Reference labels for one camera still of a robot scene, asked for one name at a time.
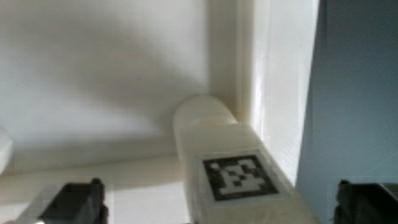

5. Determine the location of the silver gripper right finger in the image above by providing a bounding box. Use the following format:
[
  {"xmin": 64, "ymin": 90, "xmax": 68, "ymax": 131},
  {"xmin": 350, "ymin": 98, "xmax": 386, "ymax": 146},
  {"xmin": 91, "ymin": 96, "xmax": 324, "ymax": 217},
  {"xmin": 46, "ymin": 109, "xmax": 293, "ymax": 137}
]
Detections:
[{"xmin": 336, "ymin": 180, "xmax": 398, "ymax": 224}]

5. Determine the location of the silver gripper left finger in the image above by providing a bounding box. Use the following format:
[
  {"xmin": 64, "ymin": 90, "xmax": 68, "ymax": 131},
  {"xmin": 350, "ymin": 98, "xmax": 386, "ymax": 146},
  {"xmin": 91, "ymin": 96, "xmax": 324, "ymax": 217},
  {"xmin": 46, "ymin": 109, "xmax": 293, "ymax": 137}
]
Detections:
[{"xmin": 38, "ymin": 178, "xmax": 109, "ymax": 224}]

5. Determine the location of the white table leg with tag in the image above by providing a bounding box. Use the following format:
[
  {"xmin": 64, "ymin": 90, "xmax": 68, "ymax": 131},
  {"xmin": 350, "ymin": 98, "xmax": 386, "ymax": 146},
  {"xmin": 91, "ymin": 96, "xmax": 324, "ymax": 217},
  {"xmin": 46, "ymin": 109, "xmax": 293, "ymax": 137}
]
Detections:
[{"xmin": 174, "ymin": 95, "xmax": 320, "ymax": 224}]

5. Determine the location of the white square table top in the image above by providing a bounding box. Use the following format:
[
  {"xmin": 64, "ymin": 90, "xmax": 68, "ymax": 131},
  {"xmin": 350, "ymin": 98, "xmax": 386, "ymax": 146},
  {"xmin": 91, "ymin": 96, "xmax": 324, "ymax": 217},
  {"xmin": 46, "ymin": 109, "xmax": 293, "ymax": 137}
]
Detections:
[{"xmin": 0, "ymin": 0, "xmax": 318, "ymax": 224}]

